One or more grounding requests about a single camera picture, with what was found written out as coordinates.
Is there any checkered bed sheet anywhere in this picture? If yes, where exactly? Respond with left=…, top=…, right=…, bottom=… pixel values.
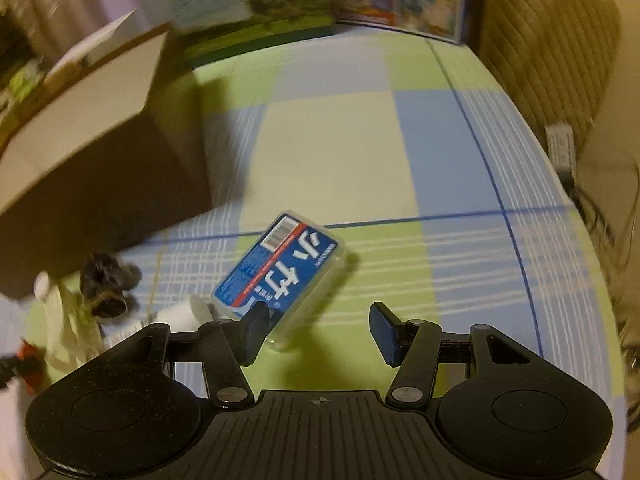
left=24, top=24, right=632, bottom=411

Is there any blue clear plastic case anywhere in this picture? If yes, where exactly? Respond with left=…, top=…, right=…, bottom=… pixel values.
left=213, top=210, right=347, bottom=351

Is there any brown white open box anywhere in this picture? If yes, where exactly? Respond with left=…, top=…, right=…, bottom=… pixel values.
left=1, top=25, right=212, bottom=299

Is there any quilted tan headboard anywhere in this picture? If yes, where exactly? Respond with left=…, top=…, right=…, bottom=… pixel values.
left=478, top=0, right=622, bottom=146

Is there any white product box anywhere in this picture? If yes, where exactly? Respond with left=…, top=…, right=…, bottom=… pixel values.
left=44, top=9, right=145, bottom=90

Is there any black hair scrunchie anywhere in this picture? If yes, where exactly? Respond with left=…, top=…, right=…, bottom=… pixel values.
left=79, top=254, right=142, bottom=322

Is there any small white bottle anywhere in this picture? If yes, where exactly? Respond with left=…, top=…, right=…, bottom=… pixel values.
left=153, top=295, right=214, bottom=333

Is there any white power adapter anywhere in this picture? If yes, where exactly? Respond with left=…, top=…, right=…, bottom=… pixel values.
left=544, top=122, right=576, bottom=180

